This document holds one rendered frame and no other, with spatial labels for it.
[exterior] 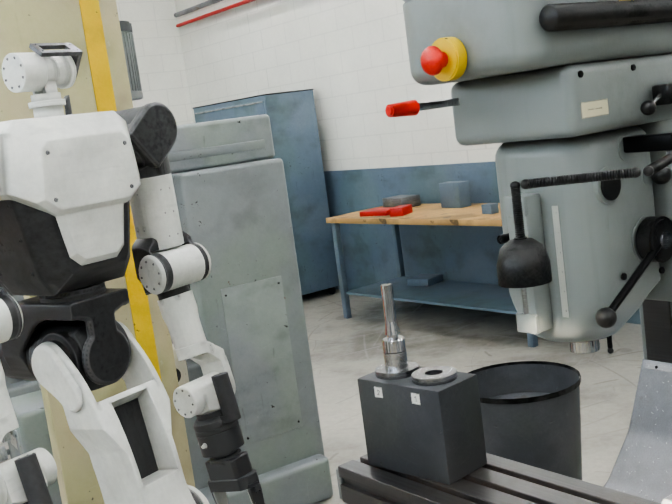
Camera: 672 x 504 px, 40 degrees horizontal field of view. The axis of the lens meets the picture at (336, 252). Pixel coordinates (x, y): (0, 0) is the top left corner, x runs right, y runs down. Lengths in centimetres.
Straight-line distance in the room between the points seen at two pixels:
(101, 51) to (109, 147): 128
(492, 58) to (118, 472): 95
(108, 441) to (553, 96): 93
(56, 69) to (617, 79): 93
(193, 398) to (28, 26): 140
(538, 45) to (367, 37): 719
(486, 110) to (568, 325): 35
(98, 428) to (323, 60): 753
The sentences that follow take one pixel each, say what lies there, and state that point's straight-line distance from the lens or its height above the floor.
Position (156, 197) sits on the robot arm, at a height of 160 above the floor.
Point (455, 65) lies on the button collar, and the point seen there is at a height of 175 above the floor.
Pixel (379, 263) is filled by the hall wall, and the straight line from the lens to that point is 870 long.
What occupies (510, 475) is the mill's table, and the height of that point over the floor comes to 98.
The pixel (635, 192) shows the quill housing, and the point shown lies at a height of 153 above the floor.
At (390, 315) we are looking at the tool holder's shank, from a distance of 186.
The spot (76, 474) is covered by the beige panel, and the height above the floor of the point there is 75.
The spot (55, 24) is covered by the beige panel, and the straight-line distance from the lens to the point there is 289.
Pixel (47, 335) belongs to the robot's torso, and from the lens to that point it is 173.
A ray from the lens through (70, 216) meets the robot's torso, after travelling 161.
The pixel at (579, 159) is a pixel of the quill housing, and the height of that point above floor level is 159.
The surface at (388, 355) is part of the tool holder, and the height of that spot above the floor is 122.
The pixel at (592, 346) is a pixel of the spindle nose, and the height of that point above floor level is 129.
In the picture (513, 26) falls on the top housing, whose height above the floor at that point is 179.
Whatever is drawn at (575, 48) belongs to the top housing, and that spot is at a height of 175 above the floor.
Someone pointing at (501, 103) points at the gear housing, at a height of 169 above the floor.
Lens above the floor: 170
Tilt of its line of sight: 8 degrees down
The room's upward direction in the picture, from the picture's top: 8 degrees counter-clockwise
